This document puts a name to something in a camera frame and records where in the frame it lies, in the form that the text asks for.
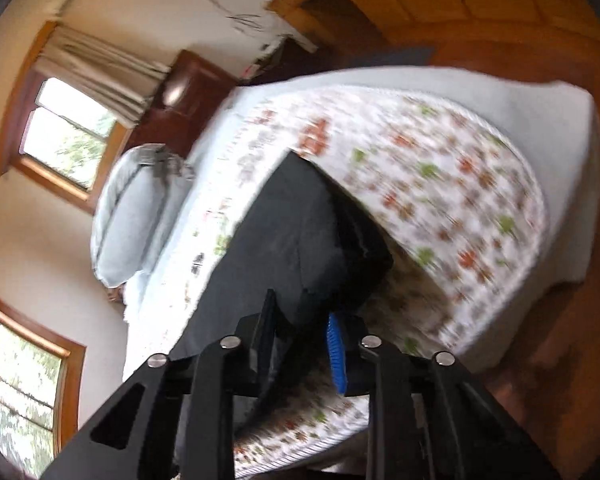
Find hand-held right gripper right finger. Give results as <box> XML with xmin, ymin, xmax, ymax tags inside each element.
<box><xmin>325</xmin><ymin>310</ymin><xmax>561</xmax><ymax>480</ymax></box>

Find wooden framed window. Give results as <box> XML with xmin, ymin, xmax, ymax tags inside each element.
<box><xmin>0</xmin><ymin>284</ymin><xmax>87</xmax><ymax>477</ymax></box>
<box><xmin>0</xmin><ymin>21</ymin><xmax>132</xmax><ymax>214</ymax></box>

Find beige curtain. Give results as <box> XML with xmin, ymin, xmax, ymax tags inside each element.
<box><xmin>34</xmin><ymin>25</ymin><xmax>172</xmax><ymax>129</ymax></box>

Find dark wooden headboard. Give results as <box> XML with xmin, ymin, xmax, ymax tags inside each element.
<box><xmin>129</xmin><ymin>49</ymin><xmax>239</xmax><ymax>162</ymax></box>

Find light blue bed sheet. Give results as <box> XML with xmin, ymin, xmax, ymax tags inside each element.
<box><xmin>121</xmin><ymin>66</ymin><xmax>600</xmax><ymax>381</ymax></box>

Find dark floor mat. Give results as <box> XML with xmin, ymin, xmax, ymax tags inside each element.
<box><xmin>349</xmin><ymin>46</ymin><xmax>437</xmax><ymax>69</ymax></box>

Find floral quilt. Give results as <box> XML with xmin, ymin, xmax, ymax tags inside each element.
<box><xmin>185</xmin><ymin>85</ymin><xmax>548</xmax><ymax>478</ymax></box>

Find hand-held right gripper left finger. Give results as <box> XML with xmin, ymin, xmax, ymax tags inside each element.
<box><xmin>40</xmin><ymin>289</ymin><xmax>291</xmax><ymax>480</ymax></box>

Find black pants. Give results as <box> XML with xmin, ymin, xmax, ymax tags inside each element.
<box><xmin>170</xmin><ymin>151</ymin><xmax>395</xmax><ymax>436</ymax></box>

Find grey pillow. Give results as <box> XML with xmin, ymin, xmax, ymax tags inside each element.
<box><xmin>90</xmin><ymin>144</ymin><xmax>197</xmax><ymax>287</ymax></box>

